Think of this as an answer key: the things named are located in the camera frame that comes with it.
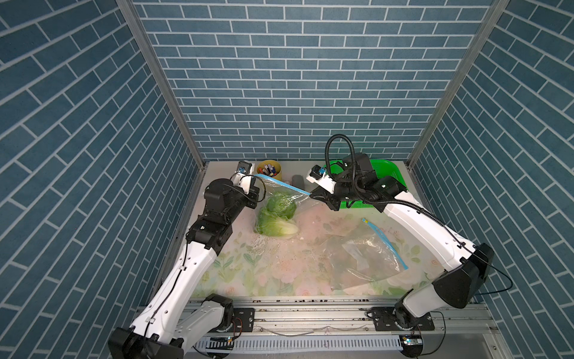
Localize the grey fabric case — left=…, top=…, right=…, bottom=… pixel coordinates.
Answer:
left=291, top=175, right=305, bottom=190

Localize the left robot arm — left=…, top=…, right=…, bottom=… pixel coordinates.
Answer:
left=109, top=173, right=266, bottom=358

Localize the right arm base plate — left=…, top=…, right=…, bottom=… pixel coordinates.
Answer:
left=365, top=306, right=435, bottom=331

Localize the green plastic basket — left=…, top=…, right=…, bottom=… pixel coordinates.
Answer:
left=330, top=159, right=407, bottom=209

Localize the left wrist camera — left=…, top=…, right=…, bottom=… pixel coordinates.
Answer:
left=230, top=161, right=254, bottom=185

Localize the clear zipper bag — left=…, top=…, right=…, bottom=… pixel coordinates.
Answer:
left=324, top=218, right=408, bottom=290
left=241, top=173, right=342, bottom=279

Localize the aluminium rail frame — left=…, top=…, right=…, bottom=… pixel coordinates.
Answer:
left=180, top=297, right=511, bottom=358

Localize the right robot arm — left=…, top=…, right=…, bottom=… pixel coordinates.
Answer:
left=306, top=153, right=494, bottom=329

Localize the yellow pen cup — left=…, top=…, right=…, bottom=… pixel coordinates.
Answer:
left=257, top=159, right=283, bottom=181

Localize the chinese cabbage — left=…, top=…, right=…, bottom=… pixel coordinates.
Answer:
left=254, top=209, right=299, bottom=237
left=266, top=192, right=297, bottom=220

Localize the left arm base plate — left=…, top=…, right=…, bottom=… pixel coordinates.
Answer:
left=209, top=308, right=255, bottom=334

